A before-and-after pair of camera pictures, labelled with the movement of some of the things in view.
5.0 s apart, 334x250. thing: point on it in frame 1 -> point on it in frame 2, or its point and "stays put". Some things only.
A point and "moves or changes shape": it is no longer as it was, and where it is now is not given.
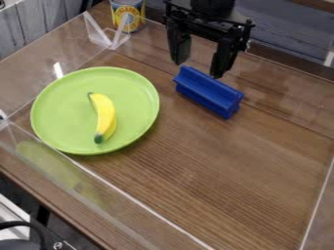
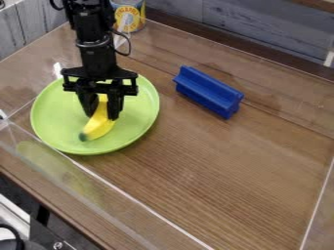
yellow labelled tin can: x=136 y=20 stays put
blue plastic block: x=207 y=91 stays put
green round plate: x=67 y=118 stays put
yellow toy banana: x=105 y=114 moves or changes shape
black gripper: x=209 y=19 -> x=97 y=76
